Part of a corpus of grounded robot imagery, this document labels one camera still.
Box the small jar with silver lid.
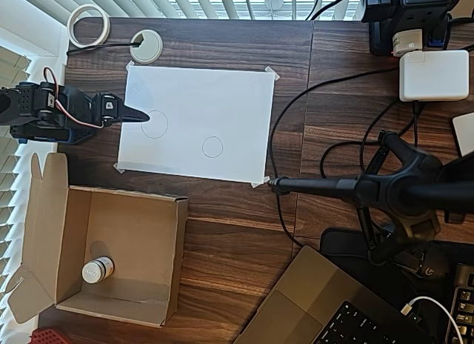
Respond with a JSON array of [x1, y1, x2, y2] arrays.
[[81, 255, 114, 285]]

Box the open cardboard box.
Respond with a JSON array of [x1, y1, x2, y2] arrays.
[[6, 152, 190, 328]]

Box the white paper sheet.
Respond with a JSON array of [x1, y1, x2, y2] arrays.
[[116, 64, 276, 185]]

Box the masking tape roll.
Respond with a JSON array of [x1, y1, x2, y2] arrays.
[[67, 4, 111, 48]]

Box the cream vertical blinds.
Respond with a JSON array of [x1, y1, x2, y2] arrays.
[[0, 43, 67, 344]]

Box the white vertical blinds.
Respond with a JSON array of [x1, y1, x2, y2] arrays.
[[21, 0, 364, 22]]

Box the black mouse pad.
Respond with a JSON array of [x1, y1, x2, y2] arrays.
[[320, 227, 474, 315]]

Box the grey laptop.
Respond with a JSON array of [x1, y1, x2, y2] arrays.
[[233, 245, 438, 344]]

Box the black tripod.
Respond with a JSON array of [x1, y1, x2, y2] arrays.
[[266, 130, 474, 267]]

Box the small white plug adapter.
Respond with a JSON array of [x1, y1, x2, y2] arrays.
[[391, 27, 425, 58]]

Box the black power strip tower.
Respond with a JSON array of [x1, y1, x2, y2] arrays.
[[361, 0, 464, 56]]

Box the white laptop power adapter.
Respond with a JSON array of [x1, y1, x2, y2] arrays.
[[398, 50, 470, 102]]

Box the blue plug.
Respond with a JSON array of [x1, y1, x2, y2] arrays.
[[425, 24, 447, 48]]

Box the white flat device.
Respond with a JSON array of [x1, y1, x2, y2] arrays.
[[451, 113, 474, 158]]

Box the black computer mouse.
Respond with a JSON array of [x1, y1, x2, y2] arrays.
[[403, 243, 453, 278]]

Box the black keyboard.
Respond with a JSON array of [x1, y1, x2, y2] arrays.
[[446, 262, 474, 344]]

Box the red white servo wire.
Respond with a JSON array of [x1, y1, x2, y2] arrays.
[[43, 67, 112, 130]]

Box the white desk cable grommet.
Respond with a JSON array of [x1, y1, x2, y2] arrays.
[[129, 29, 164, 65]]

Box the thin black cable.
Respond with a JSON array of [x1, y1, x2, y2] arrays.
[[66, 39, 144, 56]]

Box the long black cable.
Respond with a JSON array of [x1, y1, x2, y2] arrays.
[[267, 67, 403, 248]]

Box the black power cable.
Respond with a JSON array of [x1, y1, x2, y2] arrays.
[[307, 0, 364, 22]]

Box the looped black cable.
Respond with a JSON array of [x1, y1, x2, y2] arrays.
[[320, 99, 421, 182]]

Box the white USB cable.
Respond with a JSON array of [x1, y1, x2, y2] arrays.
[[401, 295, 466, 344]]

